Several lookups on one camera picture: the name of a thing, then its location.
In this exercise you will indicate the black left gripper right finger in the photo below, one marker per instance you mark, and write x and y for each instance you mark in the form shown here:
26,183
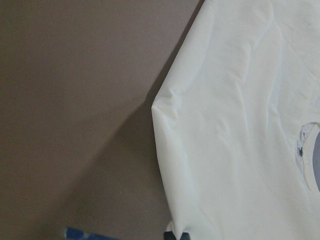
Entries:
185,236

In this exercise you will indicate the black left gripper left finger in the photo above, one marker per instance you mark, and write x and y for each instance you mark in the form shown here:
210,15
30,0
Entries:
168,235

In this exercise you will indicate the white long-sleeve cat shirt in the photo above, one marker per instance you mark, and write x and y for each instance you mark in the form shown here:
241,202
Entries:
236,120

